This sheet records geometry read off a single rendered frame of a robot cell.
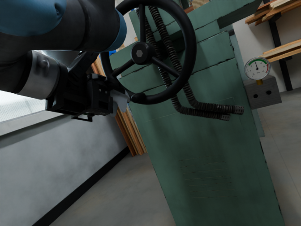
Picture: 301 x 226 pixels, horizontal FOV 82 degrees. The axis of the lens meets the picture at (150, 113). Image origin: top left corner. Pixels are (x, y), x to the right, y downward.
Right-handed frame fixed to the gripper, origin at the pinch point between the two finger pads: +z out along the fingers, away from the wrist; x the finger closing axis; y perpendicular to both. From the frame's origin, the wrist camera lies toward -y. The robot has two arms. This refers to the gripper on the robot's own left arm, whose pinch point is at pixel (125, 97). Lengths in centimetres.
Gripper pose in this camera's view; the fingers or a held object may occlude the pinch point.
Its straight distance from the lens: 48.1
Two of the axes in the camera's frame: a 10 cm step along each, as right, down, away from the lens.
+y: 1.4, 9.4, -3.1
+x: 8.1, -2.9, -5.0
